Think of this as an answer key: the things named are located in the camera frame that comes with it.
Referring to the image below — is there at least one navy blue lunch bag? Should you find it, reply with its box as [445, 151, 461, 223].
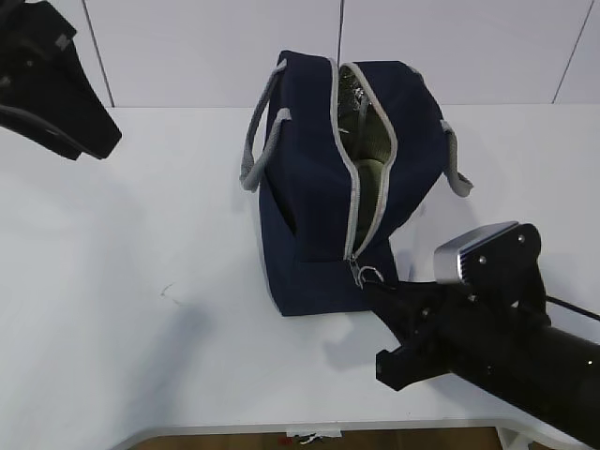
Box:
[240, 51, 473, 317]

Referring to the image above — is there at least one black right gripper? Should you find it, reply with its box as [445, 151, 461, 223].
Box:
[363, 223, 550, 391]

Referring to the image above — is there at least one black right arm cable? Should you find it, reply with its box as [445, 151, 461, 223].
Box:
[546, 294, 600, 323]

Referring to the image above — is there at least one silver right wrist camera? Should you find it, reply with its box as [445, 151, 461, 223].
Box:
[433, 221, 518, 284]

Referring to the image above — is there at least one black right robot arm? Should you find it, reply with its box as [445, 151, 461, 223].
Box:
[354, 221, 599, 448]

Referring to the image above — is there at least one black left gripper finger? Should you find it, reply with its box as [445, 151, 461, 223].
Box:
[1, 1, 122, 160]

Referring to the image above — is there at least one green lid glass food container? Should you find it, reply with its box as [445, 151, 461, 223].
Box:
[338, 83, 391, 233]

